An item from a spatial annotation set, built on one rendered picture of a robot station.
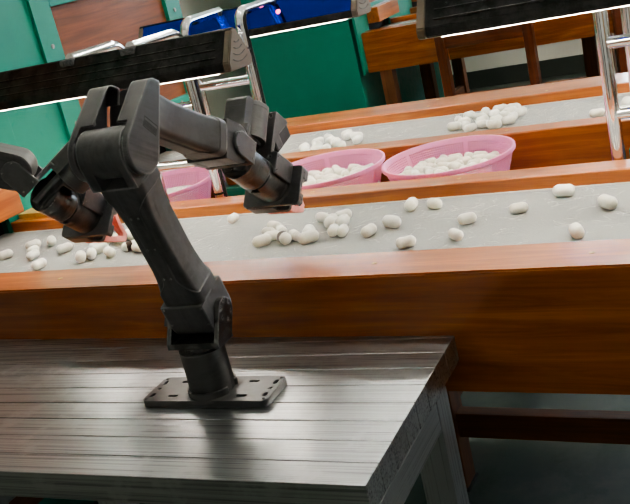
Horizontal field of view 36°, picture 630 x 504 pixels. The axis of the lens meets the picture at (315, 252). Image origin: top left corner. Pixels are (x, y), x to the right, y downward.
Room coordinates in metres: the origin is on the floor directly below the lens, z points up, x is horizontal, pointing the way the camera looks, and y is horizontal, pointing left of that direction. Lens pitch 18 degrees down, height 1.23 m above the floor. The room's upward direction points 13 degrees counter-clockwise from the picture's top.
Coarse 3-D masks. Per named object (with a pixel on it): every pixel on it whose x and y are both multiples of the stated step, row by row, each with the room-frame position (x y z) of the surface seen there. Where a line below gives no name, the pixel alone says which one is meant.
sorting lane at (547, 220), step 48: (528, 192) 1.58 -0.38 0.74; (576, 192) 1.51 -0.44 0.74; (624, 192) 1.46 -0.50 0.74; (0, 240) 2.16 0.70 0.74; (192, 240) 1.78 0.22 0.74; (240, 240) 1.70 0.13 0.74; (336, 240) 1.56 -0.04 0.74; (384, 240) 1.50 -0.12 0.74; (432, 240) 1.45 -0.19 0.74; (480, 240) 1.39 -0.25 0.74; (528, 240) 1.34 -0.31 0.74; (576, 240) 1.30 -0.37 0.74
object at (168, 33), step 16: (160, 32) 1.93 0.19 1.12; (176, 32) 1.96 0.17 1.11; (96, 48) 1.98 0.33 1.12; (112, 48) 2.02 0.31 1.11; (128, 48) 1.84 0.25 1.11; (64, 64) 1.92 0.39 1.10; (192, 80) 1.98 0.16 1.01; (192, 96) 1.98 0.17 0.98; (176, 160) 2.03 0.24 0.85; (160, 176) 2.06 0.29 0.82; (224, 192) 1.98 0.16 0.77
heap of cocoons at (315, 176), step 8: (328, 168) 2.10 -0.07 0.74; (336, 168) 2.07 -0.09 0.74; (344, 168) 2.06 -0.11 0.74; (352, 168) 2.04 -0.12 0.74; (360, 168) 2.02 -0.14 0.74; (312, 176) 2.06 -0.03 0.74; (320, 176) 2.04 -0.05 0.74; (328, 176) 2.01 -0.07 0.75; (336, 176) 2.00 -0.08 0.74; (304, 184) 2.01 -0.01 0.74; (336, 184) 1.94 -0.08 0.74
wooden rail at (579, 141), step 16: (512, 128) 1.96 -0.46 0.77; (528, 128) 1.93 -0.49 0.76; (544, 128) 1.90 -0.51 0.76; (560, 128) 1.87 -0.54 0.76; (576, 128) 1.86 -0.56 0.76; (592, 128) 1.84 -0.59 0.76; (624, 128) 1.81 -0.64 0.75; (368, 144) 2.14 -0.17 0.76; (384, 144) 2.10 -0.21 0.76; (400, 144) 2.06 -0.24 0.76; (416, 144) 2.03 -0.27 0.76; (448, 144) 1.99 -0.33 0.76; (528, 144) 1.91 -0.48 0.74; (544, 144) 1.89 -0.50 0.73; (560, 144) 1.88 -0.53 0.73; (576, 144) 1.86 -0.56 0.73; (592, 144) 1.84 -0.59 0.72; (608, 144) 1.83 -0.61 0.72; (288, 160) 2.19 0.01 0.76; (512, 160) 1.93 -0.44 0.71; (528, 160) 1.91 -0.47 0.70; (544, 160) 1.89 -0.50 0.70; (560, 160) 1.88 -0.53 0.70; (576, 160) 1.86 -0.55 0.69; (592, 160) 1.85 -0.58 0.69; (608, 160) 1.83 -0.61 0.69; (176, 176) 2.36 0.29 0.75; (192, 176) 2.33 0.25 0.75; (384, 176) 2.08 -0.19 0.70
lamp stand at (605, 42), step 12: (600, 12) 1.56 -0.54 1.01; (600, 24) 1.56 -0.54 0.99; (600, 36) 1.57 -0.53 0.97; (612, 36) 1.56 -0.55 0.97; (624, 36) 1.55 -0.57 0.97; (600, 48) 1.57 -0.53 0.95; (600, 60) 1.57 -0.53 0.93; (612, 60) 1.57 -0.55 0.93; (600, 72) 1.57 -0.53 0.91; (612, 72) 1.56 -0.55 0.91; (612, 84) 1.56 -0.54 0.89; (612, 96) 1.56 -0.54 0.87; (612, 108) 1.56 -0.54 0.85; (624, 108) 1.56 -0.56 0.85; (612, 120) 1.56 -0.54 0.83; (612, 132) 1.57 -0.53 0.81; (612, 144) 1.57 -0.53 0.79; (624, 144) 1.57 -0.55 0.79; (612, 156) 1.57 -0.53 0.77; (624, 156) 1.56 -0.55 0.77
